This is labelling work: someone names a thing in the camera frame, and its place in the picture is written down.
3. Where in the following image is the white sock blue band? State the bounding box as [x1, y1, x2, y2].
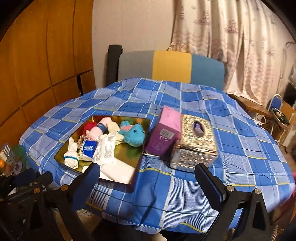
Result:
[64, 137, 79, 169]

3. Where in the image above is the blue tissue packet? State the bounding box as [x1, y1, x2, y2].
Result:
[79, 140, 97, 161]

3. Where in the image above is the brown knitted scrunchie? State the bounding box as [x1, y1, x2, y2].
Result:
[77, 135, 87, 153]

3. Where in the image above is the pink fuzzy sock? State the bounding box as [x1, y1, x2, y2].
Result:
[86, 117, 112, 142]

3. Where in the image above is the red plush item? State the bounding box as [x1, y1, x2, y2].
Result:
[83, 121, 97, 135]

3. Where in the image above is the cream bow cloth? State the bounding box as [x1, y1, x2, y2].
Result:
[107, 121, 124, 145]

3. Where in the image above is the teal pink plush toy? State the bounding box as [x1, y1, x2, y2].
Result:
[118, 120, 145, 147]

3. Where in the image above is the blue plaid tablecloth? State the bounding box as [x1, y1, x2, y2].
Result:
[20, 78, 295, 234]

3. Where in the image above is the gold tray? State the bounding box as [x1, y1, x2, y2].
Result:
[54, 115, 150, 185]

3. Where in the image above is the pink cardboard box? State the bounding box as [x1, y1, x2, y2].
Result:
[145, 105, 181, 156]

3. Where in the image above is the wooden side table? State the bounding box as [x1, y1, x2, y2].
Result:
[228, 94, 272, 118]

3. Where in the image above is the blue folding chair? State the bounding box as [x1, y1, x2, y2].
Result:
[268, 94, 282, 111]

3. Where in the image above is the grey yellow blue sofa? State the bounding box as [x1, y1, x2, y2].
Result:
[118, 50, 225, 91]

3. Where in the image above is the beige patterned curtain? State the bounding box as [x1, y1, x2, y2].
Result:
[170, 1, 292, 106]

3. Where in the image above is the wooden wall cabinet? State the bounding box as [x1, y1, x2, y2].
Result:
[1, 1, 95, 146]

